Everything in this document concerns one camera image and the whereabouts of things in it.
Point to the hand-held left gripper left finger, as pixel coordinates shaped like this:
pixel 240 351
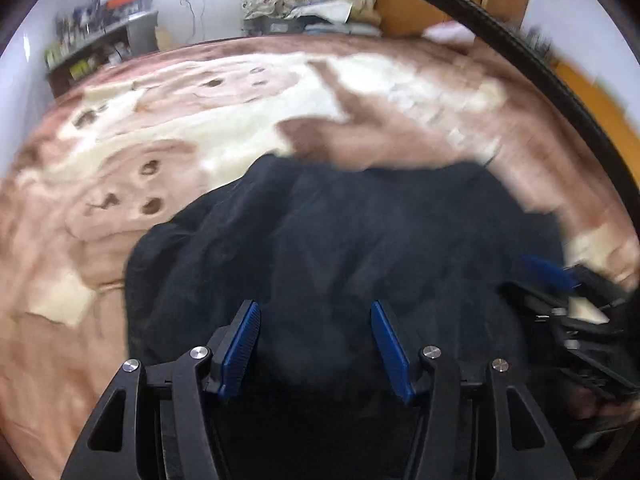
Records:
pixel 242 342

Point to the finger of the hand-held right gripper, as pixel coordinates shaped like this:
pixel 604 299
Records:
pixel 547 268
pixel 530 297

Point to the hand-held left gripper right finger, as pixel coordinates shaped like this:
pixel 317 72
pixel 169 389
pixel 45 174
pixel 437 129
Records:
pixel 392 345

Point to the black puffer jacket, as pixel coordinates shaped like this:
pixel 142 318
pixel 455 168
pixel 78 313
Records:
pixel 340 240

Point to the person's right hand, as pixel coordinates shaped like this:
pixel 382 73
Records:
pixel 595 405

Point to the wooden headboard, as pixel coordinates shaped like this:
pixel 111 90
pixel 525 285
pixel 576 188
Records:
pixel 600 105

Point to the brown printed blanket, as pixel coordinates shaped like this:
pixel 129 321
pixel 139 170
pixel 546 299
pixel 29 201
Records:
pixel 150 120

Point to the white pillow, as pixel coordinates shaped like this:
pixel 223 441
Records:
pixel 447 32

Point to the cardboard box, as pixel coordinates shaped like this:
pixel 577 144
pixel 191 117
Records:
pixel 164 37

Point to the grey storage box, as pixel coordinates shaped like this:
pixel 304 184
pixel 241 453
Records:
pixel 270 26

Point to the cluttered shelf unit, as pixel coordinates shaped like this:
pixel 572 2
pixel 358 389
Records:
pixel 100 45

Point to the white plastic bags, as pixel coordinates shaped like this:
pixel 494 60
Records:
pixel 320 11

